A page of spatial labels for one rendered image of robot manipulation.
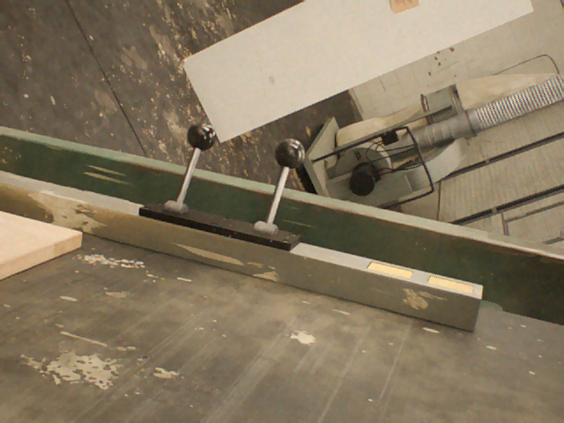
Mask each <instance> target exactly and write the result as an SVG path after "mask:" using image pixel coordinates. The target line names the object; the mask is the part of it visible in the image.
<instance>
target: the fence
mask: <svg viewBox="0 0 564 423"><path fill-rule="evenodd" d="M142 206H143V205H140V204H133V203H129V202H125V201H122V200H118V199H115V198H111V197H104V196H101V195H96V194H93V193H89V192H85V191H81V190H77V189H71V188H67V187H64V186H60V185H56V184H53V183H48V182H42V181H38V180H35V179H30V178H26V177H23V176H19V175H15V174H9V173H5V172H2V171H0V212H5V213H9V214H11V215H15V216H19V217H21V218H25V219H31V220H35V221H39V222H42V223H49V224H53V225H57V226H63V227H65V228H69V229H72V230H76V231H79V232H83V233H87V234H93V235H97V236H100V237H103V238H107V239H110V240H114V241H119V242H123V243H127V244H130V245H134V246H138V247H141V248H145V249H151V250H155V251H158V252H161V253H165V254H169V255H172V256H178V257H181V258H185V259H189V260H192V261H196V262H199V263H206V264H209V265H212V266H216V267H219V268H223V269H227V270H230V271H237V272H240V273H244V274H248V275H251V276H254V277H258V278H264V279H267V280H270V281H274V282H278V283H281V284H285V285H289V286H295V287H299V288H302V289H306V290H309V291H313V292H317V293H322V294H326V295H329V296H332V297H336V298H339V299H343V300H347V301H353V302H357V303H360V304H364V305H371V306H375V307H378V308H384V309H388V310H391V311H395V312H398V313H401V314H405V315H411V316H415V317H418V318H422V319H426V320H429V321H432V322H436V323H442V324H446V325H449V326H453V327H456V328H459V329H463V330H469V331H474V327H475V323H476V320H477V315H478V311H479V304H480V301H481V295H482V288H483V286H479V285H475V284H471V283H467V282H463V281H461V280H456V279H453V278H446V277H443V276H438V275H434V274H431V273H427V272H423V271H416V270H413V269H409V268H405V267H401V266H398V265H395V264H390V263H384V262H380V261H376V260H372V259H368V258H365V257H361V256H354V255H350V254H346V253H342V252H338V251H335V250H331V249H325V248H321V247H317V246H314V245H309V244H306V243H302V242H301V243H299V244H298V245H297V246H296V247H294V248H293V249H292V250H291V251H286V250H283V249H276V248H273V247H268V246H264V245H261V244H257V243H254V242H251V241H244V240H240V239H236V238H233V237H229V236H225V235H222V234H215V233H211V232H207V231H204V230H196V229H192V228H188V227H185V226H179V225H176V224H171V223H167V222H164V221H160V220H156V219H150V218H146V217H142V216H139V215H138V210H139V207H142ZM371 263H378V264H382V265H386V266H390V267H394V268H398V269H400V270H404V271H411V272H412V276H411V278H403V277H399V276H397V275H393V274H389V273H385V272H381V271H375V270H371V269H368V266H369V265H370V264H371ZM430 277H434V278H440V279H445V280H448V281H452V282H456V283H459V284H463V285H467V286H472V287H473V291H472V294H471V293H465V292H461V291H458V290H454V289H450V288H447V287H443V286H437V285H432V284H428V280H429V279H430Z"/></svg>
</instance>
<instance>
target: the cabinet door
mask: <svg viewBox="0 0 564 423"><path fill-rule="evenodd" d="M81 240H82V233H81V232H79V231H76V230H72V229H69V228H65V227H63V226H57V225H53V224H49V223H42V222H39V221H35V220H31V219H25V218H21V217H19V216H15V215H11V214H9V213H5V212H1V211H0V280H2V279H4V278H8V277H10V276H12V275H15V274H17V273H19V272H22V271H24V270H26V269H29V268H31V267H34V266H35V265H37V264H40V263H44V262H46V261H48V260H50V259H53V258H55V257H58V256H60V255H63V254H65V253H67V252H69V251H72V250H73V249H77V248H79V247H81Z"/></svg>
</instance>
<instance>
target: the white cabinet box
mask: <svg viewBox="0 0 564 423"><path fill-rule="evenodd" d="M533 11H534V10H533V8H532V5H531V1H530V0H307V1H305V2H303V3H301V4H298V5H296V6H294V7H293V8H291V9H287V10H284V11H282V12H280V13H278V14H276V15H274V16H272V17H270V18H268V19H266V20H263V21H261V22H259V23H257V24H255V25H254V26H252V27H250V28H248V29H246V30H243V31H241V32H239V33H237V34H235V35H233V36H231V37H229V38H227V39H225V40H223V41H220V42H218V43H216V44H214V45H212V46H210V47H209V48H206V49H204V50H202V51H200V52H198V53H196V54H194V55H193V56H190V57H188V58H186V59H185V60H183V61H182V62H183V64H184V65H183V67H184V70H185V72H186V74H187V76H188V79H189V81H190V83H191V84H192V86H193V88H194V90H195V92H196V94H197V97H198V99H199V100H200V102H201V104H202V106H203V108H204V111H205V113H206V114H207V116H208V118H209V120H210V122H211V125H212V127H213V128H214V129H215V131H216V135H217V137H218V139H219V142H220V143H223V142H225V141H227V140H229V139H231V138H234V137H238V136H239V135H241V134H244V133H246V132H248V131H251V130H252V129H255V128H257V127H260V126H262V125H264V124H266V123H268V122H272V121H274V120H277V119H279V118H280V117H283V116H285V115H289V114H291V113H293V112H295V111H297V110H300V109H302V108H305V107H307V106H310V105H312V104H314V103H317V102H318V101H320V100H324V99H326V98H328V97H330V96H332V95H334V94H336V93H340V92H342V91H344V90H346V89H349V88H351V87H353V86H356V85H358V84H361V83H363V82H366V81H368V80H369V79H372V78H375V77H378V76H379V77H380V76H382V75H384V74H386V73H389V72H391V71H394V70H396V69H397V68H400V67H402V66H405V65H407V64H408V63H412V62H414V61H417V60H419V59H421V58H423V57H425V56H429V55H431V54H433V53H435V52H438V51H440V50H442V49H445V48H447V47H450V46H452V45H455V44H457V43H458V42H460V41H463V40H466V39H468V38H470V37H472V36H474V35H477V34H479V33H483V32H484V31H486V30H489V29H491V28H494V27H496V26H501V25H503V24H506V23H508V22H509V21H511V20H513V19H517V18H519V17H522V16H523V15H526V14H528V13H530V12H533Z"/></svg>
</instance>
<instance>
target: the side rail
mask: <svg viewBox="0 0 564 423"><path fill-rule="evenodd" d="M185 170H186V166H182V165H178V164H175V163H170V162H166V161H162V160H155V159H150V158H146V157H142V156H137V155H134V154H125V153H121V152H115V151H110V150H106V149H102V148H98V147H94V146H90V145H82V144H78V143H74V142H70V141H65V140H62V139H58V138H54V137H46V136H43V135H38V134H34V133H30V132H25V131H22V130H15V129H11V128H6V127H3V126H0V171H2V172H5V173H9V174H15V175H19V176H23V177H26V178H30V179H35V180H38V181H42V182H48V183H53V184H56V185H60V186H64V187H67V188H71V189H77V190H81V191H85V190H86V191H90V192H93V193H97V194H102V195H105V196H109V197H116V198H119V199H122V200H126V201H129V203H133V204H140V205H143V206H145V205H148V204H151V203H154V202H161V203H165V204H166V203H167V202H168V201H170V200H171V201H175V200H176V198H177V195H178V190H179V188H180V185H181V182H182V177H183V175H184V172H185ZM274 189H275V186H274V185H270V184H266V183H261V182H254V181H251V180H247V179H242V178H238V177H234V176H230V175H226V174H218V173H214V172H210V171H206V170H202V169H197V168H195V169H194V171H193V174H192V176H191V179H190V182H189V186H188V189H187V192H186V195H185V197H184V199H183V202H182V203H183V204H186V205H187V206H188V209H191V210H195V211H199V212H206V213H210V214H213V215H217V216H221V217H225V218H229V219H236V220H239V221H243V222H248V223H250V224H254V225H255V224H256V223H257V222H258V221H260V222H263V223H264V221H265V218H266V215H267V211H268V209H269V206H270V203H271V198H272V195H273V192H274ZM272 224H273V225H275V226H277V228H278V230H280V231H284V232H292V233H296V234H301V242H302V243H306V244H309V245H314V246H317V247H321V248H325V249H331V250H335V251H338V252H342V253H346V254H350V255H354V256H361V257H365V258H368V259H372V260H376V261H380V262H384V263H390V264H394V265H398V266H401V267H405V268H409V269H413V270H416V271H423V272H427V273H431V274H434V275H438V276H443V277H446V278H453V279H456V280H461V281H463V282H467V283H471V284H475V285H479V286H483V288H482V295H481V300H485V301H491V302H495V303H498V304H500V305H501V307H502V309H503V311H505V312H509V313H511V314H515V315H522V316H526V317H529V318H533V319H537V320H540V321H544V322H548V323H555V324H558V325H561V326H564V248H559V247H554V246H551V245H546V244H543V243H538V242H534V241H526V240H523V239H518V238H515V237H511V236H507V235H503V234H495V233H491V232H487V231H483V230H478V229H474V228H470V227H466V226H455V225H451V224H447V223H442V222H439V221H434V220H431V219H423V218H419V217H414V216H411V215H406V214H402V213H399V212H394V211H387V210H383V209H379V208H374V207H371V206H366V205H362V204H355V203H351V202H346V201H342V200H338V199H334V198H329V197H323V196H319V195H315V194H310V193H307V192H302V191H298V190H294V189H287V188H283V191H282V194H281V197H280V200H279V203H278V209H277V211H276V214H275V217H274V220H273V223H272Z"/></svg>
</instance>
